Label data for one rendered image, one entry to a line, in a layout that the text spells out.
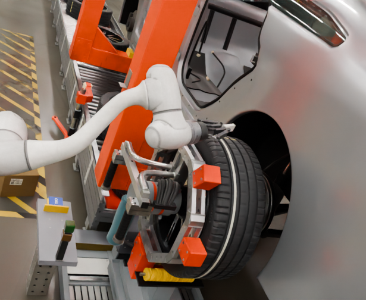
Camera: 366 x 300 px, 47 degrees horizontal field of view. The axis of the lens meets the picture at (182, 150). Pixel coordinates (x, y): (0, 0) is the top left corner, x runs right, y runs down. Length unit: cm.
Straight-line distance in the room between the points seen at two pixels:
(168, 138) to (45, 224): 97
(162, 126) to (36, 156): 41
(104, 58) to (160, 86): 270
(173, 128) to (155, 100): 11
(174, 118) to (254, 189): 50
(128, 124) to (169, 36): 49
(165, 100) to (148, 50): 66
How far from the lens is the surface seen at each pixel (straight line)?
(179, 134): 141
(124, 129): 219
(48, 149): 141
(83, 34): 400
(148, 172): 168
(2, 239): 270
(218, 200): 162
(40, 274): 234
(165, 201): 159
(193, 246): 163
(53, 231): 213
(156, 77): 143
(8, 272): 253
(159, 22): 201
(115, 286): 240
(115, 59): 411
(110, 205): 270
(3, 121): 155
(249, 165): 175
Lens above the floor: 185
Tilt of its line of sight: 25 degrees down
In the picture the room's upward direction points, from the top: 24 degrees clockwise
